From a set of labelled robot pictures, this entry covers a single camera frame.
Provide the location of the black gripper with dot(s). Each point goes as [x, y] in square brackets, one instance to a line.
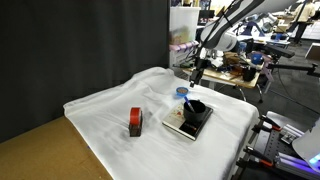
[199, 65]

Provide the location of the grey marker with blue cap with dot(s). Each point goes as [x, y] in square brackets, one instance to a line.
[189, 104]

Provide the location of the black cup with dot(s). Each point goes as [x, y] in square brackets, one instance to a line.
[195, 115]

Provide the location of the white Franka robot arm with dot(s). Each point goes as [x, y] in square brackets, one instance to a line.
[220, 36]

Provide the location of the blue bowl with cereal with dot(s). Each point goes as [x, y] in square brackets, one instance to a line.
[182, 91]

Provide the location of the cluttered wooden desk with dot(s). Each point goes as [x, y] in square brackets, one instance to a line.
[230, 78]

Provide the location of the black and white book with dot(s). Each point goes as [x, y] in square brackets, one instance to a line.
[186, 128]

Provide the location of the black mug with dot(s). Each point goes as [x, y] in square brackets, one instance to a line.
[249, 74]

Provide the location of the translucent plastic storage bin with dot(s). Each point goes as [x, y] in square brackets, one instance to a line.
[181, 20]

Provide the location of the blue round object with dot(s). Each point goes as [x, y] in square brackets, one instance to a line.
[256, 59]

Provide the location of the red tape dispenser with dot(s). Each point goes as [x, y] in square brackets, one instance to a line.
[135, 120]

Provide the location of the white tablecloth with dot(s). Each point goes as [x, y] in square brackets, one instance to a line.
[150, 153]

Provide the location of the black orange bar clamp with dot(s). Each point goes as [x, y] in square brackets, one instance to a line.
[250, 164]
[270, 122]
[258, 155]

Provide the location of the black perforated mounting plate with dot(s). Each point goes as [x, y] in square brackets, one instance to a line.
[271, 143]

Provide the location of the black curtain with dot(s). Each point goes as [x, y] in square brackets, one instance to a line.
[83, 50]

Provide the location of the person in light shirt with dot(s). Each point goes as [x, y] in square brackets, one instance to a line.
[305, 13]

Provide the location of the black camera boom stand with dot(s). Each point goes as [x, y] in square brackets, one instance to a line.
[280, 51]

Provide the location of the small aluminium bracket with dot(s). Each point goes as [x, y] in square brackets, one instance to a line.
[286, 138]

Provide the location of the aluminium extrusion rail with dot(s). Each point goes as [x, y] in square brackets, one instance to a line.
[296, 130]
[296, 165]

